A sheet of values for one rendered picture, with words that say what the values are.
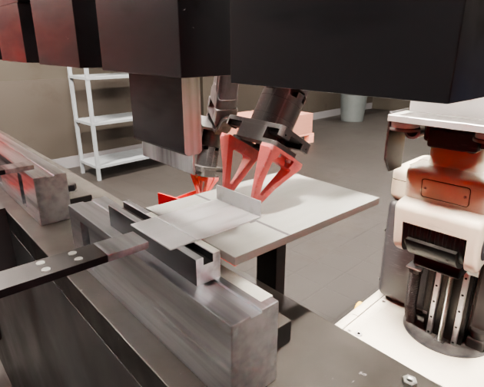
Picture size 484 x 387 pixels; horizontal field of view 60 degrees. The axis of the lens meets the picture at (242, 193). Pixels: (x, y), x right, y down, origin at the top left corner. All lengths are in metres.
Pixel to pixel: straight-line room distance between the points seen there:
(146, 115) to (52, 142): 4.15
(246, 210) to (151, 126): 0.16
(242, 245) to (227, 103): 0.65
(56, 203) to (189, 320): 0.50
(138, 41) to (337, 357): 0.38
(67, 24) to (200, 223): 0.26
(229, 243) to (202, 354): 0.11
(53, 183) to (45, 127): 3.69
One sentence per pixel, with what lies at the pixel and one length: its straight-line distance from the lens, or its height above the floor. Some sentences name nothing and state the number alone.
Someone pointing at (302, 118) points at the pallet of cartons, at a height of 0.33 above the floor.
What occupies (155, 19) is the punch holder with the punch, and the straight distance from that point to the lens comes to 0.36.
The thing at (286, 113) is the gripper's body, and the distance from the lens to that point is 0.53.
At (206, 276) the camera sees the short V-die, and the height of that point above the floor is 0.98.
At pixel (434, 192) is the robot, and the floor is 0.84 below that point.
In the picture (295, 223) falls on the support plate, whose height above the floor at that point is 1.00.
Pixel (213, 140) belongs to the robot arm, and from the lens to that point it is 1.11.
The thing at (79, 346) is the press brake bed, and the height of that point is 0.75.
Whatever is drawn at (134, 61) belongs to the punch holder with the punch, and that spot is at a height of 1.19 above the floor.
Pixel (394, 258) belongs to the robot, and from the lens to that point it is 1.62.
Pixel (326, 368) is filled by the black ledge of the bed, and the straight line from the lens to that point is 0.49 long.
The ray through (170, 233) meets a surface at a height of 1.00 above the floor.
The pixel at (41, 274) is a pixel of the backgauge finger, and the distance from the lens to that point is 0.42.
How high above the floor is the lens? 1.20
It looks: 20 degrees down
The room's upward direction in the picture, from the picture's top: straight up
